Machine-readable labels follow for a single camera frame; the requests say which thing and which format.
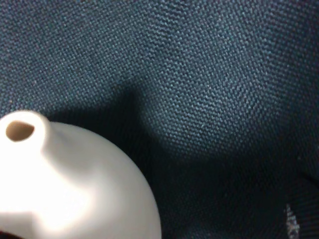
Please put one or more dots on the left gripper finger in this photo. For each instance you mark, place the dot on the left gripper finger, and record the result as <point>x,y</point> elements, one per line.
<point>292,225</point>

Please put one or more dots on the cream ceramic teapot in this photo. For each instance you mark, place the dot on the cream ceramic teapot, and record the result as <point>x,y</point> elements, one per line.
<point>59,181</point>

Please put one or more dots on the black table cloth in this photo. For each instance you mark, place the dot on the black table cloth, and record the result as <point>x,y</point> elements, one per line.
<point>216,101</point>

